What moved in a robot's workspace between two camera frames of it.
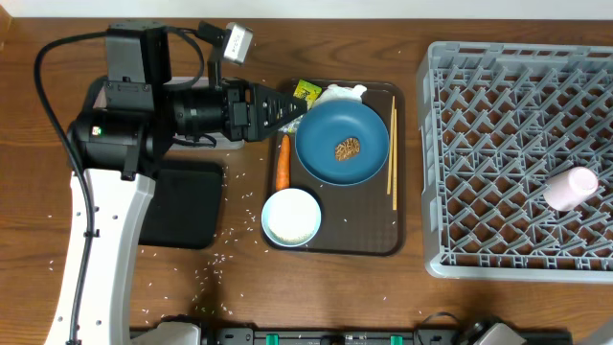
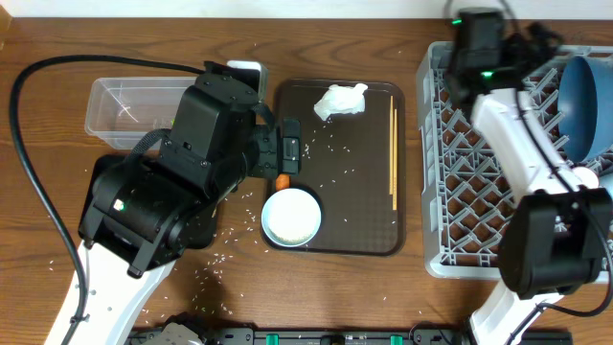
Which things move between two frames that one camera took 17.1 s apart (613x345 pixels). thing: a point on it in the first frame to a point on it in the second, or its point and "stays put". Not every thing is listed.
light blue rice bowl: x=291 y=217 stays put
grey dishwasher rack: x=497 y=120 stays put
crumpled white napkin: x=333 y=92 stays put
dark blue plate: x=326 y=125 to x=585 y=107
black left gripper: x=244 y=116 to x=278 y=158
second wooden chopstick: x=395 y=174 stays put
